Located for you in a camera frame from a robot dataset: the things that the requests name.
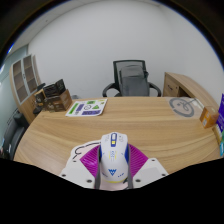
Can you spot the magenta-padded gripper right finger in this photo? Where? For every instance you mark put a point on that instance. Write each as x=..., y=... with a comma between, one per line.
x=151, y=170

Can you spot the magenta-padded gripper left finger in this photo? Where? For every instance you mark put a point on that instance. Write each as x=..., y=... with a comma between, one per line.
x=78, y=173

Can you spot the white blue yellow computer mouse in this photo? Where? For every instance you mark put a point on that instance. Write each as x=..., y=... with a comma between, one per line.
x=114, y=156

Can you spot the white green purple leaflet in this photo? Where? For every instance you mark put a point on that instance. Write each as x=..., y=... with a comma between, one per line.
x=87, y=107

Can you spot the grey circle print mat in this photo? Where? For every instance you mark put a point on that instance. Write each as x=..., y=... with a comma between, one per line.
x=181, y=107

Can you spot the brown printed cardboard box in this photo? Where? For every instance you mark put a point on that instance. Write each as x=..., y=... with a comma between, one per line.
x=59, y=102

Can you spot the black leather chair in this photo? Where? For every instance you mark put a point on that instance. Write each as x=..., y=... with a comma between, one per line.
x=13, y=133

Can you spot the dark box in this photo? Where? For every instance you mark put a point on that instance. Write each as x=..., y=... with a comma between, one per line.
x=54, y=88

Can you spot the grey backpack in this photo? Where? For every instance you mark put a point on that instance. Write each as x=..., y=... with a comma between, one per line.
x=134, y=81

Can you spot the wooden side desk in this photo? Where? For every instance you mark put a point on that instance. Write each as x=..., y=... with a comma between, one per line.
x=186, y=86

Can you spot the wooden shelf unit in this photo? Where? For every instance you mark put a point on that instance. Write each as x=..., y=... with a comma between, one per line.
x=25, y=85

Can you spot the black mesh office chair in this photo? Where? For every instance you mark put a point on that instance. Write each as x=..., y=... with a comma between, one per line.
x=116, y=66

